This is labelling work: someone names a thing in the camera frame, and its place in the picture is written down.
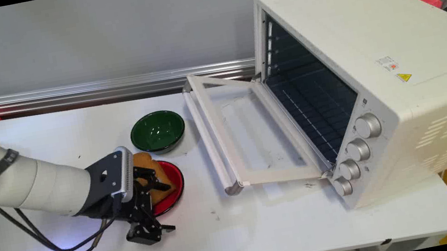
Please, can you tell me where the white toaster oven body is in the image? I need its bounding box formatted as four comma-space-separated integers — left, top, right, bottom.
243, 0, 447, 222

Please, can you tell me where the oven warning sticker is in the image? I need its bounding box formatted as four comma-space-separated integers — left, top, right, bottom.
375, 51, 415, 88

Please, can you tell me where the smallest silver oven knob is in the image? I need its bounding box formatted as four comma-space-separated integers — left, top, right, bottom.
332, 175, 354, 199

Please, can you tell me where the metal oven rack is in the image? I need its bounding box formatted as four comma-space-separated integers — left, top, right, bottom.
263, 56, 368, 172

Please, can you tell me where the red plate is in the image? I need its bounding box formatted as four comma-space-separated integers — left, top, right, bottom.
143, 156, 190, 218

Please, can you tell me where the brown toast slice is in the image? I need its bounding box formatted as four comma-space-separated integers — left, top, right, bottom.
132, 147, 179, 208

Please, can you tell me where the white glass oven door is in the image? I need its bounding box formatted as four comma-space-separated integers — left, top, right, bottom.
180, 54, 335, 202

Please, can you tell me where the largest silver oven knob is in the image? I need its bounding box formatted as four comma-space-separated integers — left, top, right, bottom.
353, 111, 384, 141

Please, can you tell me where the green bowl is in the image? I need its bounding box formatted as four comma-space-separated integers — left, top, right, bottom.
127, 107, 190, 159

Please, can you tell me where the aluminium rail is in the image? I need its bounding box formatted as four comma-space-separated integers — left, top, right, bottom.
0, 52, 259, 120

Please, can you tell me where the wrist camera with black bracket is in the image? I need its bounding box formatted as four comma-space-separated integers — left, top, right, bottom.
82, 144, 142, 212

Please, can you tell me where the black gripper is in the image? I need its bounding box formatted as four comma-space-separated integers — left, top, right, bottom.
94, 160, 181, 251

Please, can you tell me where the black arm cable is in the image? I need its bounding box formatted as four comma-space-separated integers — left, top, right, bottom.
0, 152, 135, 251

